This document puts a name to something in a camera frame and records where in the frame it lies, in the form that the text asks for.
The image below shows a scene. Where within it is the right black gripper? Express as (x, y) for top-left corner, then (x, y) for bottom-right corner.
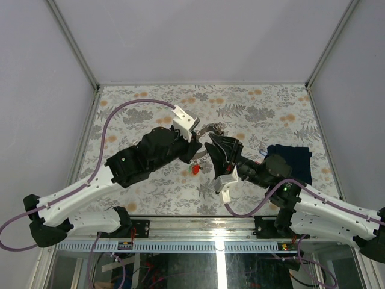
(205, 132), (271, 189)

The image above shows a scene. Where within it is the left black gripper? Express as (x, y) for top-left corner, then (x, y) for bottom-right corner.
(150, 125), (203, 173)

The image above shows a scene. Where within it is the metal key organizer ring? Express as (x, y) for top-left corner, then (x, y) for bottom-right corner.
(188, 122), (226, 176)

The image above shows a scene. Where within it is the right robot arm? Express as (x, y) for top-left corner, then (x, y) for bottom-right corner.
(205, 133), (384, 263)

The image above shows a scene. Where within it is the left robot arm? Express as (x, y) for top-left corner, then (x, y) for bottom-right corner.
(23, 127), (202, 247)

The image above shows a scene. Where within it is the key with blue tag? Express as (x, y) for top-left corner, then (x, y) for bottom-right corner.
(259, 149), (268, 157)

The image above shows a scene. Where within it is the floral table mat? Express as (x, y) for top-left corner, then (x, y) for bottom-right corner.
(81, 85), (339, 216)

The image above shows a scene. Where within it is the dark blue cloth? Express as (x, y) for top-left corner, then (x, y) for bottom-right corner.
(267, 144), (312, 185)

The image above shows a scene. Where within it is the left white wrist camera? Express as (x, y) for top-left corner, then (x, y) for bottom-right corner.
(172, 105), (200, 142)

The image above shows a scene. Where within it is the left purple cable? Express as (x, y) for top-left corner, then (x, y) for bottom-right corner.
(0, 98), (177, 289)

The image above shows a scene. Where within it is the purple cable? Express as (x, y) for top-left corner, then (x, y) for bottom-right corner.
(224, 178), (385, 287)
(0, 98), (177, 289)

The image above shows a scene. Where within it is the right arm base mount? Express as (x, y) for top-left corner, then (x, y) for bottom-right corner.
(253, 216), (303, 239)

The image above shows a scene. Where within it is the aluminium front rail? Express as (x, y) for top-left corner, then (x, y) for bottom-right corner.
(64, 214), (358, 243)

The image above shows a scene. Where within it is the slotted cable duct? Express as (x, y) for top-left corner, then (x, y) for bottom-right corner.
(57, 240), (295, 254)

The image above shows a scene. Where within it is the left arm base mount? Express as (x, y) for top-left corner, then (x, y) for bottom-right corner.
(100, 219), (150, 239)

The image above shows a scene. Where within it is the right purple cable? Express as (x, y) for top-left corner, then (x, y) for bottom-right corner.
(224, 178), (385, 287)

